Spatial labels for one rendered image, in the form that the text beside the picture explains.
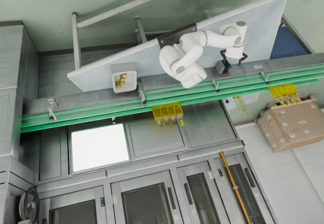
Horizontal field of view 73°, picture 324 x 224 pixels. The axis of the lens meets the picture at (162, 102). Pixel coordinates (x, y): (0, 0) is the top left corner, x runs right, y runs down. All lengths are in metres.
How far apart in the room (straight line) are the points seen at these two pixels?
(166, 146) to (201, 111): 0.49
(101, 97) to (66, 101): 0.26
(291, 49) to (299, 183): 3.87
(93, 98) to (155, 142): 0.60
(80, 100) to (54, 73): 0.59
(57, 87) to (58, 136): 0.49
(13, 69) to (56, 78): 0.46
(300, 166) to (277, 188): 0.83
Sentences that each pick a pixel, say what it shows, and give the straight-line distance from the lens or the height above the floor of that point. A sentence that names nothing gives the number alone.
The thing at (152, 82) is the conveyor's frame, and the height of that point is 0.83.
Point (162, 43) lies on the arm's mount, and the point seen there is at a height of 0.78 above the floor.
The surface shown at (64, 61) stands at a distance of 2.38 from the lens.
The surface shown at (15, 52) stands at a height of 0.42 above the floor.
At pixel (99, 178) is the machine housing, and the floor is 1.39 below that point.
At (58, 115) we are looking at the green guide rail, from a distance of 1.80.
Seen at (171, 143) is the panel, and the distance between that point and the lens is 1.81.
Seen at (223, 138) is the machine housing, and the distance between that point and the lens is 1.98.
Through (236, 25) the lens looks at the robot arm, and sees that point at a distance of 1.35.
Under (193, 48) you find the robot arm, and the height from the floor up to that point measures 1.12.
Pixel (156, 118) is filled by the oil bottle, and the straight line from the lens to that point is 1.72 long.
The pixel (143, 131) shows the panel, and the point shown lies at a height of 1.10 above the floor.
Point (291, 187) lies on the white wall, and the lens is 5.76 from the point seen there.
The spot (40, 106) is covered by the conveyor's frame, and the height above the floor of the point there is 0.83.
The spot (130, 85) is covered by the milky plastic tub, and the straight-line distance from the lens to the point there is 1.76.
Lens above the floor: 1.84
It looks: 30 degrees down
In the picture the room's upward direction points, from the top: 163 degrees clockwise
